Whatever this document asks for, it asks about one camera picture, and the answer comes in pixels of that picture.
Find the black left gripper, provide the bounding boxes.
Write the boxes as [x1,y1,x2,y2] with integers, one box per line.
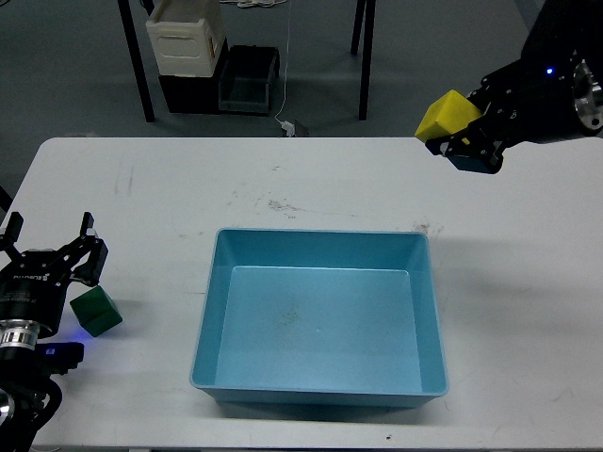
[1,212,108,338]

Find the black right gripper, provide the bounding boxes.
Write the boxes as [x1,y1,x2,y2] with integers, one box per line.
[424,59,582,158]

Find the yellow cube block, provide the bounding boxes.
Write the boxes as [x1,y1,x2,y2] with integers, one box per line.
[415,89,483,143]

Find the green cube block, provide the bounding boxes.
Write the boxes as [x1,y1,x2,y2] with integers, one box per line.
[70,285,122,337]

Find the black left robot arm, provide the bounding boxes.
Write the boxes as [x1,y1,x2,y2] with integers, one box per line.
[1,212,108,451]

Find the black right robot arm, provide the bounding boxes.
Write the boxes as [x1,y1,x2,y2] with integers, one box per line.
[416,1,602,174]

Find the black box under crate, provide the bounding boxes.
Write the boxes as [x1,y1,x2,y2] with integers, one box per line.
[158,40,229,115]

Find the black table leg right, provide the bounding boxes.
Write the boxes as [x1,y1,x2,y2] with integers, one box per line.
[350,0,377,121]

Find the black table leg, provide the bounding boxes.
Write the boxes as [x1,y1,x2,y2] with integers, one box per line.
[117,0,155,123]
[350,0,377,121]

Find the dark grey storage bin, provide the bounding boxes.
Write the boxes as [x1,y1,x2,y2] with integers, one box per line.
[218,45,280,116]

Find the black table leg left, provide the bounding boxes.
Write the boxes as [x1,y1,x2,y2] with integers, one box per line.
[117,0,155,123]

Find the cream plastic crate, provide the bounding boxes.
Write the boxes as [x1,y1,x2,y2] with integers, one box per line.
[146,0,225,78]

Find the blue plastic tray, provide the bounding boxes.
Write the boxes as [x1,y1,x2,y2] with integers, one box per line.
[190,229,448,409]

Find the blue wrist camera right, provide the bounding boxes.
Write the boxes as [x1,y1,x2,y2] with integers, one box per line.
[447,152,503,174]

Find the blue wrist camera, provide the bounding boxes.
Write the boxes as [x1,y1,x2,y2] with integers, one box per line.
[447,152,503,174]
[35,342,85,375]

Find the blue wrist camera left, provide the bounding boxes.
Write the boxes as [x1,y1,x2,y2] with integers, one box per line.
[35,342,85,375]

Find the white cable with charger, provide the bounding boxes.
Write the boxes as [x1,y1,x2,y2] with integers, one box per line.
[220,0,296,137]

